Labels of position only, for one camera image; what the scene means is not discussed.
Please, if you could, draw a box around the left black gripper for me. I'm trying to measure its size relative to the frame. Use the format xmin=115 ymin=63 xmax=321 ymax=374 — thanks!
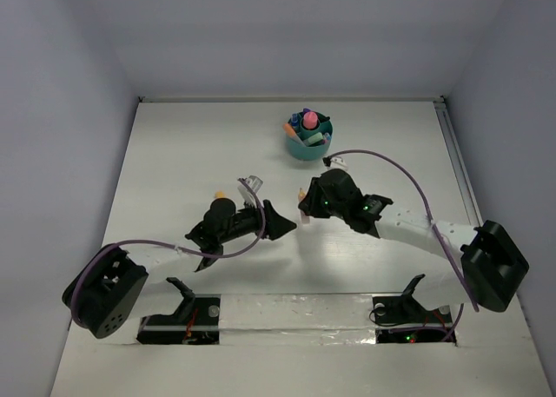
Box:
xmin=218 ymin=195 xmax=294 ymax=244

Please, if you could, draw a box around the teal round pen holder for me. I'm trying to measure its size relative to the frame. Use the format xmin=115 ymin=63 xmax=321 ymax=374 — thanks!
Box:
xmin=283 ymin=109 xmax=334 ymax=161

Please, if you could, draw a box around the pink capped bottle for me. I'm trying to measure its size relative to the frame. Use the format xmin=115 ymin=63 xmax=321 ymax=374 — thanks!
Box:
xmin=301 ymin=110 xmax=320 ymax=130

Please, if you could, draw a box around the green pencil shaped case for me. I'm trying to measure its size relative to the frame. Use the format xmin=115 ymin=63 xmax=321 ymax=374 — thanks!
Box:
xmin=303 ymin=132 xmax=324 ymax=147

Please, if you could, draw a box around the clear orange tip pencil case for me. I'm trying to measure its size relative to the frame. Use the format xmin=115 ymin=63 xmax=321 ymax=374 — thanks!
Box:
xmin=282 ymin=122 xmax=298 ymax=138

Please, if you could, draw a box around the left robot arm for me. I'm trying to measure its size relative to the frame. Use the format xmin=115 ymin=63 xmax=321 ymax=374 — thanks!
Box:
xmin=62 ymin=198 xmax=297 ymax=339

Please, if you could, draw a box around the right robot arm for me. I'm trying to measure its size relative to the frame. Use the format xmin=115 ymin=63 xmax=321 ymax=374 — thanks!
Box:
xmin=298 ymin=169 xmax=529 ymax=321

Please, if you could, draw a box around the blue spray bottle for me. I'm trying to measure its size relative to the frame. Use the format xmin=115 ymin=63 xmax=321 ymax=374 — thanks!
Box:
xmin=290 ymin=113 xmax=301 ymax=128

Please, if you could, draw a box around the white foil front board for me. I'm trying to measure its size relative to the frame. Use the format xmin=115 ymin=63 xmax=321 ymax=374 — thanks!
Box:
xmin=218 ymin=294 xmax=376 ymax=346

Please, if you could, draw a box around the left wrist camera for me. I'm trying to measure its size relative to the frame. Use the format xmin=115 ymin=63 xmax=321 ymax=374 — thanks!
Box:
xmin=238 ymin=175 xmax=263 ymax=208

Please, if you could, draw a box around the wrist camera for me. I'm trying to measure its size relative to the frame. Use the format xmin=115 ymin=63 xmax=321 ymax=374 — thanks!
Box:
xmin=322 ymin=155 xmax=348 ymax=171
xmin=238 ymin=175 xmax=263 ymax=208

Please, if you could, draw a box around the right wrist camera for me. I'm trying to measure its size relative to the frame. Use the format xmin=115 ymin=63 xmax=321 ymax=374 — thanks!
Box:
xmin=322 ymin=155 xmax=348 ymax=171

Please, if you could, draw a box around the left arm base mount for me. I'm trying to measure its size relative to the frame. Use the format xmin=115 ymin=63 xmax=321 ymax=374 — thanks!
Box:
xmin=136 ymin=277 xmax=221 ymax=345

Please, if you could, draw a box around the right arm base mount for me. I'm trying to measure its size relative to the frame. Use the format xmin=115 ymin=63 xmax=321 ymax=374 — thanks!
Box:
xmin=368 ymin=275 xmax=457 ymax=344

